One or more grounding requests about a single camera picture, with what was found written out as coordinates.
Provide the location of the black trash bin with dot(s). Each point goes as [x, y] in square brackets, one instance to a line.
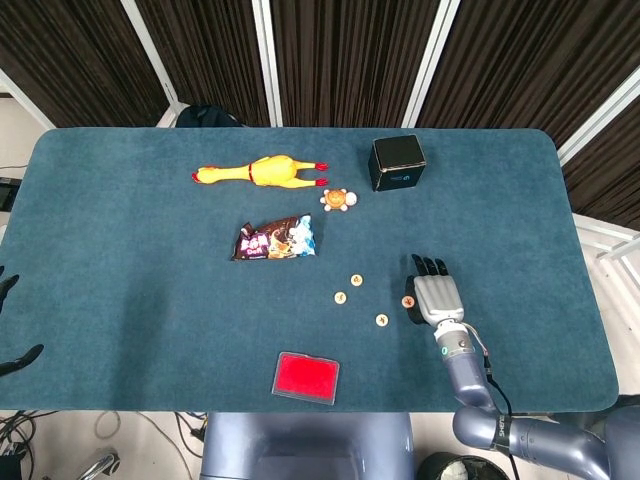
[435, 467]

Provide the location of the black cardboard box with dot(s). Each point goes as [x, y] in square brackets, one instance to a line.
[397, 152]

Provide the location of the chrome metal leg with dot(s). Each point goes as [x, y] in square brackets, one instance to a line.
[102, 462]

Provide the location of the white partition frame post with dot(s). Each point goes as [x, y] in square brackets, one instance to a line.
[267, 60]
[149, 50]
[600, 122]
[434, 50]
[25, 100]

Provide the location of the black bag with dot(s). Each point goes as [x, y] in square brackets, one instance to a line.
[205, 117]

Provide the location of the yellow rubber chicken toy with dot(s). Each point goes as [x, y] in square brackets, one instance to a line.
[272, 172]

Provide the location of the dark brown curtain panel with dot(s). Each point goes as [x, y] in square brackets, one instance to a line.
[540, 50]
[615, 170]
[210, 50]
[75, 50]
[350, 50]

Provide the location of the red card in sleeve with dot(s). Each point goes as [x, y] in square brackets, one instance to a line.
[305, 377]

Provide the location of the black monitor device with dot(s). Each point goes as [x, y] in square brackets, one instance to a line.
[7, 195]

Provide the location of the brown blue snack bag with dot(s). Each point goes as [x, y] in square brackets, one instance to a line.
[275, 242]

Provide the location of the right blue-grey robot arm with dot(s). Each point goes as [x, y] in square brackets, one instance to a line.
[467, 380]

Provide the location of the teal table cloth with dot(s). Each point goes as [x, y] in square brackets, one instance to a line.
[125, 250]

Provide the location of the blue-grey robot torso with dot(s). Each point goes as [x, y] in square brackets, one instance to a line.
[300, 440]

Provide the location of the white metal rack frame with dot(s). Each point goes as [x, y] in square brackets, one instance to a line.
[600, 225]

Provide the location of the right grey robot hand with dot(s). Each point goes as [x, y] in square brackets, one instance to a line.
[437, 297]

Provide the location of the orange turtle toy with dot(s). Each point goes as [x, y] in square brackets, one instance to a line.
[335, 200]

